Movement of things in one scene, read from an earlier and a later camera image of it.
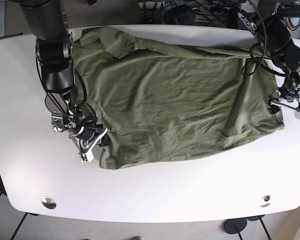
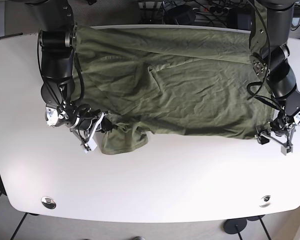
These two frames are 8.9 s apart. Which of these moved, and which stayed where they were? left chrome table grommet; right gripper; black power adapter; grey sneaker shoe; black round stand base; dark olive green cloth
Moved: dark olive green cloth; right gripper
Stayed: grey sneaker shoe; black round stand base; black power adapter; left chrome table grommet
